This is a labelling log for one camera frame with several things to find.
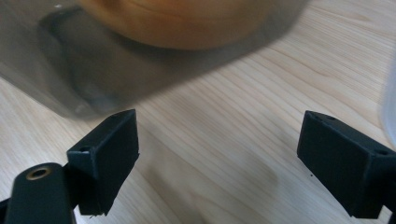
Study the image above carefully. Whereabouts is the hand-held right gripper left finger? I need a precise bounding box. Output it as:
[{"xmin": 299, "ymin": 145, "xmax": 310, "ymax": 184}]
[{"xmin": 66, "ymin": 108, "xmax": 140, "ymax": 217}]

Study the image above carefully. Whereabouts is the translucent grey storage box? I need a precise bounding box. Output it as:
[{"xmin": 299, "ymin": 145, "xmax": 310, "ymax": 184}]
[{"xmin": 0, "ymin": 0, "xmax": 310, "ymax": 121}]

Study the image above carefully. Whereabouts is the orange plush toy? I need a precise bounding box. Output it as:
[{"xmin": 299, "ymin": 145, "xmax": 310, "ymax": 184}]
[{"xmin": 78, "ymin": 0, "xmax": 302, "ymax": 51}]

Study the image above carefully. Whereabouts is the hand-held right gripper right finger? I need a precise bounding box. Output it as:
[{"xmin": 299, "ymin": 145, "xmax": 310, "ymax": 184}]
[{"xmin": 296, "ymin": 110, "xmax": 396, "ymax": 219}]

